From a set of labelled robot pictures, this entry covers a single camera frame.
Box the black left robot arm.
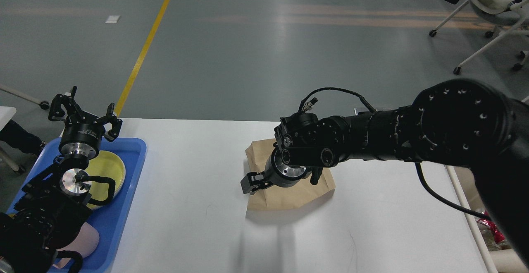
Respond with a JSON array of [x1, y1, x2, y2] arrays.
[[0, 86, 122, 273]]

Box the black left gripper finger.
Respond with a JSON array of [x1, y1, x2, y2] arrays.
[[98, 102, 123, 142], [48, 85, 83, 127]]

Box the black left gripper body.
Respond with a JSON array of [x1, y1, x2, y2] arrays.
[[59, 123, 104, 159]]

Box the blue plastic tray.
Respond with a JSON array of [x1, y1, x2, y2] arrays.
[[24, 137, 147, 273]]

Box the crushed red soda can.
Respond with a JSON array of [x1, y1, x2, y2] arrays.
[[476, 218, 511, 250]]

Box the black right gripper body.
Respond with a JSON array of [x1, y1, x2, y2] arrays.
[[264, 148, 312, 188]]

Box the white chair leg with caster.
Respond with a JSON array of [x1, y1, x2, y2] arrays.
[[0, 84, 50, 110]]

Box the white office chair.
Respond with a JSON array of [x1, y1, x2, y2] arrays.
[[429, 0, 528, 75]]

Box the floor outlet plates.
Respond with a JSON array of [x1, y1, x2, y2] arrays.
[[354, 108, 365, 116]]

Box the yellow plate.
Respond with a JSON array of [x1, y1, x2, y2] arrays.
[[85, 151, 126, 200]]

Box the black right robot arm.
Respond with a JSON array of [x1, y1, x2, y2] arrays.
[[241, 78, 529, 266]]

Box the aluminium foil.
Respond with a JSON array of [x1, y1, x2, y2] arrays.
[[477, 223, 501, 251]]

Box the white paper cup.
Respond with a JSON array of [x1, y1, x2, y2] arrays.
[[489, 249, 529, 273]]

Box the beige plastic bin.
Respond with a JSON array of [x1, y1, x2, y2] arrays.
[[445, 165, 497, 273]]

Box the brown paper bag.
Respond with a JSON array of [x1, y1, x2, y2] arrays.
[[245, 139, 336, 211]]

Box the pink mug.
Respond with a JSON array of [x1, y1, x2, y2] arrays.
[[53, 223, 100, 269]]

